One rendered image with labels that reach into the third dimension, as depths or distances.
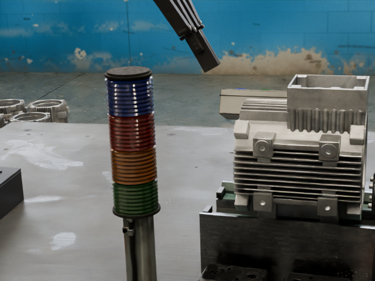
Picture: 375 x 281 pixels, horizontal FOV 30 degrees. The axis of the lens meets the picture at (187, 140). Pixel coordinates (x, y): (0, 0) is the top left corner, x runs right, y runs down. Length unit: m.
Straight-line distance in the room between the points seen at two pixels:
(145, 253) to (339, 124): 0.37
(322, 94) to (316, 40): 5.60
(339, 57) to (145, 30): 1.88
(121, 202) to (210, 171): 0.86
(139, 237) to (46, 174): 0.89
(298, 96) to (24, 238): 0.65
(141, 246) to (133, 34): 6.08
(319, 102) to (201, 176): 0.68
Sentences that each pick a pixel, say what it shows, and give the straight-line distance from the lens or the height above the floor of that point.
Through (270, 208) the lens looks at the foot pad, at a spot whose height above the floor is 0.96.
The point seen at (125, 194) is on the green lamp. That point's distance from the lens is 0.90.
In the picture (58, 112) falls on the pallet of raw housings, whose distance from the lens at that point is 3.56.
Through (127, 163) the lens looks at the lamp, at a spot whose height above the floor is 1.11.
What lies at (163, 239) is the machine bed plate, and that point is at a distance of 1.39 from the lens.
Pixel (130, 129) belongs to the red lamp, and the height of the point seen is 1.15.
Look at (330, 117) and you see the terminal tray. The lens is 1.10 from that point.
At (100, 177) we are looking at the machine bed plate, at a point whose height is 0.80.
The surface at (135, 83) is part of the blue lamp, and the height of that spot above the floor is 1.21.
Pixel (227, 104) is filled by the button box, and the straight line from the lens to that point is 1.37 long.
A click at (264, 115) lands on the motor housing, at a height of 1.10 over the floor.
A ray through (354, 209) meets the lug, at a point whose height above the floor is 0.96.
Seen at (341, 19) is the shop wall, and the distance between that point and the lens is 6.66.
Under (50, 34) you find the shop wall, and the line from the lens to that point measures 7.28.
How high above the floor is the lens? 1.39
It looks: 17 degrees down
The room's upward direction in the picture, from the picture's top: 2 degrees counter-clockwise
